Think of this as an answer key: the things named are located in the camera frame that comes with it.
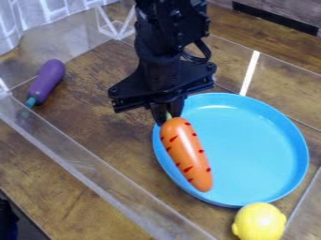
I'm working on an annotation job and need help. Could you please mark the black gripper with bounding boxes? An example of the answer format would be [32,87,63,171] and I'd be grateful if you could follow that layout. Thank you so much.
[107,52,218,128]

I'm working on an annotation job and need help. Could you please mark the orange toy carrot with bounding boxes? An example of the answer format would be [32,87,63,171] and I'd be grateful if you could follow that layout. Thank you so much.
[159,117,213,192]

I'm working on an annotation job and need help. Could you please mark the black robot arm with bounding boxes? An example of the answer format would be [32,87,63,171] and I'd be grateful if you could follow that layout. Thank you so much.
[108,0,217,125]

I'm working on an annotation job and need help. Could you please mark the blue round tray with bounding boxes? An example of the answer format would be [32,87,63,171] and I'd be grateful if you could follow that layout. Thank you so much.
[152,93,310,208]

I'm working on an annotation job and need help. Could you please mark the purple toy eggplant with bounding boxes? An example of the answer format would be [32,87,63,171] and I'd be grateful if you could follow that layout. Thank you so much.
[25,59,66,108]

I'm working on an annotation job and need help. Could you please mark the yellow toy lemon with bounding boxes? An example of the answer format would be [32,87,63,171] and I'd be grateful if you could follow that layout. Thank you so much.
[231,202,288,240]

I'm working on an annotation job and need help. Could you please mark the white curtain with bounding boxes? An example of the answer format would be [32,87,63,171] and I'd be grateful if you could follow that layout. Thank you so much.
[0,0,119,55]

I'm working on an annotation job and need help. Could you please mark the black cable loop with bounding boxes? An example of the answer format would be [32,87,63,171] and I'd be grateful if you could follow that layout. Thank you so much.
[181,38,213,66]

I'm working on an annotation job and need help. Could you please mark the clear acrylic enclosure wall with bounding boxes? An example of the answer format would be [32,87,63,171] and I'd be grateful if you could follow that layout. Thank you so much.
[0,6,321,240]

